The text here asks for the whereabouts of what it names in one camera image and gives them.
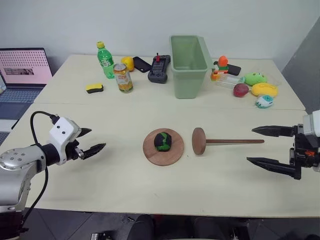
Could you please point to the black smartphone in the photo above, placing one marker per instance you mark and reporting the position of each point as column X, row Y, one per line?
column 234, row 69
column 142, row 64

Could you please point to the green soda bottle yellow cap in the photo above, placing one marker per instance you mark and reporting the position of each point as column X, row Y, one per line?
column 105, row 62

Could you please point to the red toy fruit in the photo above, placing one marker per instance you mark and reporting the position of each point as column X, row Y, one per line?
column 240, row 90

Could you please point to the white and teal toy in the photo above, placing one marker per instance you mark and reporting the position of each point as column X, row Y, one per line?
column 263, row 101

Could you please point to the orange drink can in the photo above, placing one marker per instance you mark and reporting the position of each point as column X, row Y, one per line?
column 123, row 80

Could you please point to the orange toy brick figure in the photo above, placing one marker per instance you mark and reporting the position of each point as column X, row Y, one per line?
column 221, row 66

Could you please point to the dark rounded shape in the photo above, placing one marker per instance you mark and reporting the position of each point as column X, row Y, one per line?
column 142, row 228

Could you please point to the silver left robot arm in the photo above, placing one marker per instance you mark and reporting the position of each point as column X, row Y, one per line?
column 15, row 160

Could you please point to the yellow toy fruit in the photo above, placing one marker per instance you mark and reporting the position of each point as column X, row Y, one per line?
column 127, row 63

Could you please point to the yellow and black sponge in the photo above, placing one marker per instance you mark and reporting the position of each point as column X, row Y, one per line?
column 95, row 88

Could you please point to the black handheld controller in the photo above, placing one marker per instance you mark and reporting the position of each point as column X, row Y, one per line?
column 158, row 70

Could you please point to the yellow plush toy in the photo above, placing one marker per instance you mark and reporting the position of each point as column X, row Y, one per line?
column 265, row 90

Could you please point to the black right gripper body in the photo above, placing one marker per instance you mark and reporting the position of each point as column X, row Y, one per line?
column 303, row 155

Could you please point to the round wooden plate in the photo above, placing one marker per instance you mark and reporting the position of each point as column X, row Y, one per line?
column 175, row 152

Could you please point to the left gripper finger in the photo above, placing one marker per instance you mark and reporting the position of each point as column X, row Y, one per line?
column 85, row 131
column 94, row 150

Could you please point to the wooden round-head mallet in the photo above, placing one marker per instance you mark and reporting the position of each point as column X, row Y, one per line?
column 198, row 141

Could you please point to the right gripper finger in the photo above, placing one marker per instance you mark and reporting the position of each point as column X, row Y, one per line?
column 275, row 131
column 277, row 167

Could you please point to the grey partition panel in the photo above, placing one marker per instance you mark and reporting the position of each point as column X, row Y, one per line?
column 305, row 70

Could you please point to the clear plastic box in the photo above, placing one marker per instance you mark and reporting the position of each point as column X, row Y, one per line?
column 228, row 82

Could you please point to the open laptop with pink screen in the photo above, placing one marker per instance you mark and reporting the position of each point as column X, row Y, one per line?
column 22, row 67

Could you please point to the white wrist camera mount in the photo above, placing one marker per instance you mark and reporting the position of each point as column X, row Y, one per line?
column 63, row 130
column 312, row 123

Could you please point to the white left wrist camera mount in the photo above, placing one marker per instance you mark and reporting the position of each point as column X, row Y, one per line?
column 63, row 130

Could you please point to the green plastic bin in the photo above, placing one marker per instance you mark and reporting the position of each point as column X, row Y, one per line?
column 186, row 80

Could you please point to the green plush toy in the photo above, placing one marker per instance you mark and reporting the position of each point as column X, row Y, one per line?
column 255, row 78

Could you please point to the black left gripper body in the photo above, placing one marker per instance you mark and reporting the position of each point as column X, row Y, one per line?
column 73, row 153

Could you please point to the black and green ball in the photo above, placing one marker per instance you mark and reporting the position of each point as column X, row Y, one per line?
column 163, row 142

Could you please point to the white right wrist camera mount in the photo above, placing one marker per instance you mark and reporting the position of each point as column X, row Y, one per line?
column 312, row 123

